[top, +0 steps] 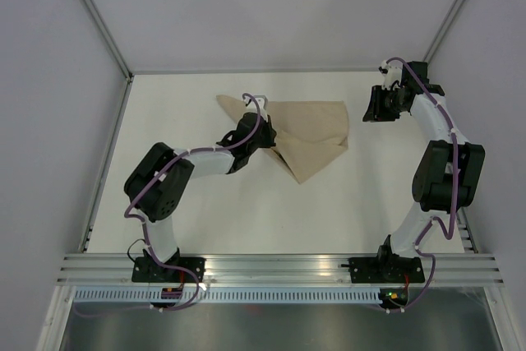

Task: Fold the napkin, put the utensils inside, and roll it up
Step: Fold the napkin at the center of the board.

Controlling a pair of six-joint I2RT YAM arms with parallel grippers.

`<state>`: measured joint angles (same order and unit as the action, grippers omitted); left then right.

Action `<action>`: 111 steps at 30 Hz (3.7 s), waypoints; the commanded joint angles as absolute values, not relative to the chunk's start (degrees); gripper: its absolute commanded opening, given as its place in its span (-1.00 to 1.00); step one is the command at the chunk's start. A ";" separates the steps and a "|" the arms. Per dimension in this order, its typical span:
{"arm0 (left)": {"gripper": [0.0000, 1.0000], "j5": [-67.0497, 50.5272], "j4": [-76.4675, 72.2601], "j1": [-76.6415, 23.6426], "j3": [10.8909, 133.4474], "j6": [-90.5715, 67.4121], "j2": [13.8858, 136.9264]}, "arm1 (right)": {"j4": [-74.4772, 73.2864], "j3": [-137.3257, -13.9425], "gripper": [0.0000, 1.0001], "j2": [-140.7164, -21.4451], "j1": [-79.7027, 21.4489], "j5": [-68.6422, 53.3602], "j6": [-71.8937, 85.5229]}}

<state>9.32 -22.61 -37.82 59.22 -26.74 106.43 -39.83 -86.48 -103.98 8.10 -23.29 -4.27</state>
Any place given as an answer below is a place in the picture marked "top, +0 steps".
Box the beige cloth napkin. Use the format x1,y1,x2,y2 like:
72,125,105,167
216,95,349,184

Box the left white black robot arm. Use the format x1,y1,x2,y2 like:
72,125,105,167
124,112,276,282

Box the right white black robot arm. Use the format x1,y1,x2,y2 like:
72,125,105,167
362,57,485,281

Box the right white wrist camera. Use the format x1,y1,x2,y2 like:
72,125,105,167
379,60,403,90

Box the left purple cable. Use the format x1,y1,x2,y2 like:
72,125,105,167
73,92,266,319

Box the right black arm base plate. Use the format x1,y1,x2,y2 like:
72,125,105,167
348,257,426,284

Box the left aluminium frame post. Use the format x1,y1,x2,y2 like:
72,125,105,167
80,0,133,82

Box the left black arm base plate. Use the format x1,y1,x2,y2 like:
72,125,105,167
131,255,205,284

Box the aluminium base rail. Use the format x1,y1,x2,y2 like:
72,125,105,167
55,253,504,288

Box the white slotted cable duct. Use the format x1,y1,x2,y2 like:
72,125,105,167
74,286,381,304

